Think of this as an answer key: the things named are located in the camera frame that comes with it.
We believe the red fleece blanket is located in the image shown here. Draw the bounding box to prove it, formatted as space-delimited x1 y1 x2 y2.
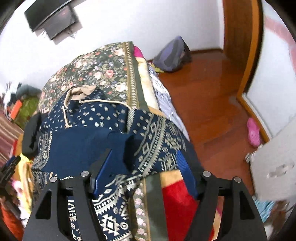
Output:
159 170 223 241

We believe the green storage box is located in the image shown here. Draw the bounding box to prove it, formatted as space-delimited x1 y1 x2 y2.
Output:
14 97 39 130

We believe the floral dark green bedspread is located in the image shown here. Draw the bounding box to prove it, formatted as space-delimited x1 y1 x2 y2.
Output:
37 42 149 113

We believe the purple grey backpack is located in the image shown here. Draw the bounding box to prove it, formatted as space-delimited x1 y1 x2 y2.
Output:
152 36 192 72

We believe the striped pink curtain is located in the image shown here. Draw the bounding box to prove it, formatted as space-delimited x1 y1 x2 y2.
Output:
0 111 23 165

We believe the pink slipper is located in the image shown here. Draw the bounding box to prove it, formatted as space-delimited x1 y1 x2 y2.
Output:
247 118 261 147

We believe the black folded garment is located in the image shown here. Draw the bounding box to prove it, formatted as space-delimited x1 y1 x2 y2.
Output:
22 113 42 160

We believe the wooden door frame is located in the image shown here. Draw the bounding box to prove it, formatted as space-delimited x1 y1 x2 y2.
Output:
222 1 271 142

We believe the grey cloth bundle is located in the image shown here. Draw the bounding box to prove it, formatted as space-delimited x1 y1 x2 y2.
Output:
16 83 41 99

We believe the orange box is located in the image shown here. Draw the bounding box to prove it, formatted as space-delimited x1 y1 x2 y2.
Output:
10 100 23 120

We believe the wall mounted black television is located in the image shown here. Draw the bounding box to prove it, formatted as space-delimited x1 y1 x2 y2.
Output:
25 0 78 40

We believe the navy patterned garment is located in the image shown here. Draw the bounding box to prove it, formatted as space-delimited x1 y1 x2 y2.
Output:
31 86 204 241

